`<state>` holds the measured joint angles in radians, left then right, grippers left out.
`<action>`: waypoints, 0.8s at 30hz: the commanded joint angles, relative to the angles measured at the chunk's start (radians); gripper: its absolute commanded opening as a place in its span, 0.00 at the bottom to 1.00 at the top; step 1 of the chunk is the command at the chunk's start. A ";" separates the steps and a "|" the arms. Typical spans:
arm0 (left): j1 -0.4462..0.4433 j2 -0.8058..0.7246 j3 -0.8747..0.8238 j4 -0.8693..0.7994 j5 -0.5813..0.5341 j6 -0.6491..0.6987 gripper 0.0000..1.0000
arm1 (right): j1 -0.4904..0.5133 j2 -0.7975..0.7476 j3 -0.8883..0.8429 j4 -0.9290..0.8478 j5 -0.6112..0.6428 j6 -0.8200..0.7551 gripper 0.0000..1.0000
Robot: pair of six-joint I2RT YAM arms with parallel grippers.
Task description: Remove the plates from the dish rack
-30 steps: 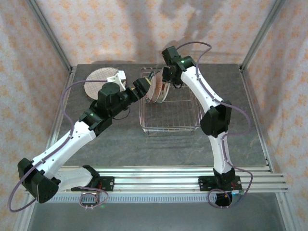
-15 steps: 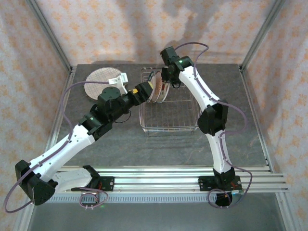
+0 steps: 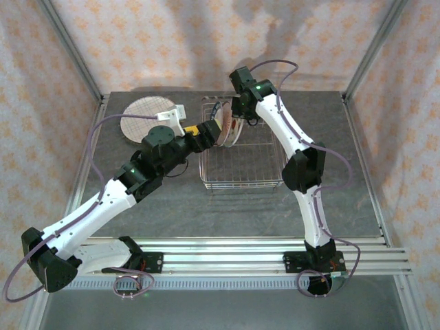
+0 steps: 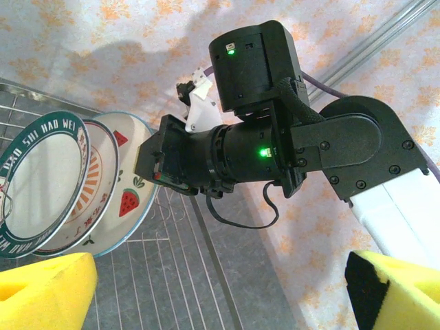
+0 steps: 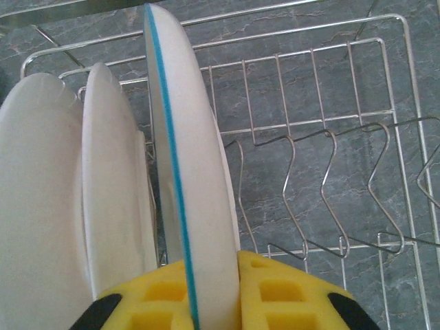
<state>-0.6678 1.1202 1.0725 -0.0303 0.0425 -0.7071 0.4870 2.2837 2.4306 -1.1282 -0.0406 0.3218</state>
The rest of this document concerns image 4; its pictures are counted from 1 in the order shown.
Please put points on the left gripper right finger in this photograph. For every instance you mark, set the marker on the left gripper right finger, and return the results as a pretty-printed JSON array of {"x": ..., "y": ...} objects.
[{"x": 412, "y": 299}]

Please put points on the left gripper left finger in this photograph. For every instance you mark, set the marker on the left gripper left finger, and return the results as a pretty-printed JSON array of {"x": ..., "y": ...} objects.
[{"x": 44, "y": 295}]

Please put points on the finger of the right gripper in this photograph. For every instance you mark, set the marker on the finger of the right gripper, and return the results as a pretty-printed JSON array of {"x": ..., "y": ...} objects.
[{"x": 151, "y": 158}]

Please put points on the strawberry print plate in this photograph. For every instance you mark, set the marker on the strawberry print plate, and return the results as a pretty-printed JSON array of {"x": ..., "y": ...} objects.
[{"x": 129, "y": 203}]

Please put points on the orange sunburst plate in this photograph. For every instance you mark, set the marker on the orange sunburst plate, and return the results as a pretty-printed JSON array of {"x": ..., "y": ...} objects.
[{"x": 96, "y": 172}]

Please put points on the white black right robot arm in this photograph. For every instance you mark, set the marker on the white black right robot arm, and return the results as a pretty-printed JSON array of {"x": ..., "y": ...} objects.
[{"x": 395, "y": 213}]

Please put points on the green rim lettered plate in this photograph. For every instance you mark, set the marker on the green rim lettered plate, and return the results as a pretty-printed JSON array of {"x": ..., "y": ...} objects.
[{"x": 41, "y": 129}]

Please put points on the aluminium frame post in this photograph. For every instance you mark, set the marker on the aluminium frame post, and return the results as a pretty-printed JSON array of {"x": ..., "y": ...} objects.
[{"x": 374, "y": 47}]

